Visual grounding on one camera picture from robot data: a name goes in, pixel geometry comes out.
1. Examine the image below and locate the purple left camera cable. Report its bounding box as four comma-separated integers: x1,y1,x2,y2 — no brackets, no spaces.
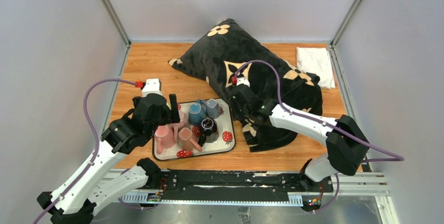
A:
32,78,145,224

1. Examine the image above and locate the brown pink mug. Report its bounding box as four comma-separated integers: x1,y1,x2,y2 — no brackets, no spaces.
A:
177,128,203,152

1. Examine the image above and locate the pink round mug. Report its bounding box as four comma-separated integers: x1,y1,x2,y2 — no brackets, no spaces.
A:
154,125,176,154

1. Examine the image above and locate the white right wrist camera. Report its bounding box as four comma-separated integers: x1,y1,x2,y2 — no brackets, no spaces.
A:
236,76,250,87

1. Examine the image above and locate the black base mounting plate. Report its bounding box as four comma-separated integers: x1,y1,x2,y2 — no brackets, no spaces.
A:
118,169,336,212

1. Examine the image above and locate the grey blue dotted mug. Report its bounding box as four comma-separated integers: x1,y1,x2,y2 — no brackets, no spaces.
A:
205,99,221,118

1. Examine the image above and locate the black mug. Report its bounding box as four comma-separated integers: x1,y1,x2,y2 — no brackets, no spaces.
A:
198,117,219,147

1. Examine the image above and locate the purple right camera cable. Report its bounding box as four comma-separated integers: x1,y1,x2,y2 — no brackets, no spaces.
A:
231,60,405,212

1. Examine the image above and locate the white strawberry tray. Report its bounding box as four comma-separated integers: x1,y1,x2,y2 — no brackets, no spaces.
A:
152,98,235,161

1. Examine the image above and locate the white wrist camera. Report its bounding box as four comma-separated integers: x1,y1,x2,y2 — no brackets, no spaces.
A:
236,76,250,87
141,79,163,97

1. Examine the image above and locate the pink octagonal mug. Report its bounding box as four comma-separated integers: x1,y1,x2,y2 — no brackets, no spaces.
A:
170,110,190,130

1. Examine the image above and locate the black floral plush blanket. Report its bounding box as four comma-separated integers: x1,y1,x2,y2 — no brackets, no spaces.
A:
168,18,323,153

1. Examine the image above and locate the white folded cloth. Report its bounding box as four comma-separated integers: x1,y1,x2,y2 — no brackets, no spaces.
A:
296,47,336,89

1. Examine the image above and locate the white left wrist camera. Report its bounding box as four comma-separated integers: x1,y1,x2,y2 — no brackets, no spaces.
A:
141,79,163,97

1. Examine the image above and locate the purple camera cable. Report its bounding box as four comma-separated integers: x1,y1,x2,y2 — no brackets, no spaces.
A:
32,78,145,224
231,60,405,212

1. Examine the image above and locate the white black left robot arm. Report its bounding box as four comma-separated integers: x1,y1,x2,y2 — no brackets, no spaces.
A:
37,93,180,223

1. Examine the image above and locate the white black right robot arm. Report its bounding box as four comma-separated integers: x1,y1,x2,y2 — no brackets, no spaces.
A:
230,84,369,192

